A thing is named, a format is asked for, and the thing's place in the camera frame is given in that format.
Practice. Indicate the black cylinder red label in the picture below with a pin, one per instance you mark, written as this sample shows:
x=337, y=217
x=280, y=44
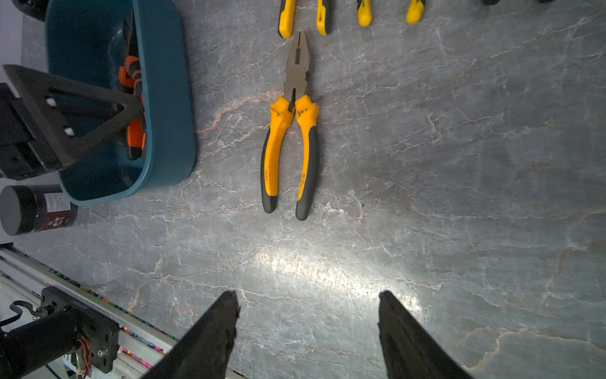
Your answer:
x=31, y=209

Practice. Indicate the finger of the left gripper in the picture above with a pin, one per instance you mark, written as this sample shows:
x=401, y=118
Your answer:
x=75, y=118

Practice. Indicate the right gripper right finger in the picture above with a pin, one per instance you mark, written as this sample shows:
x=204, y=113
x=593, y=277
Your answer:
x=408, y=350

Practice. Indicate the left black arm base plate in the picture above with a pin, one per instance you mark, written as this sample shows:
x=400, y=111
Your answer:
x=99, y=330

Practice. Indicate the orange black long-nose pliers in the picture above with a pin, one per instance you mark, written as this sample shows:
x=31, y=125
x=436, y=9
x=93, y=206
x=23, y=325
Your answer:
x=130, y=77

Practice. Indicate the teal plastic storage box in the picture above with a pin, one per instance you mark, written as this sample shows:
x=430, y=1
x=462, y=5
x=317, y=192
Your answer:
x=85, y=42

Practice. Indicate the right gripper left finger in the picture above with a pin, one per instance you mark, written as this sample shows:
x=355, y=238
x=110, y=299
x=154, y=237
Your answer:
x=205, y=350

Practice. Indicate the aluminium front rail frame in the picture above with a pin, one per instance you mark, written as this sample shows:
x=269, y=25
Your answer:
x=52, y=327

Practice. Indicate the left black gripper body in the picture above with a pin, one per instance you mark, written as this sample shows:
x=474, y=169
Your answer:
x=25, y=152

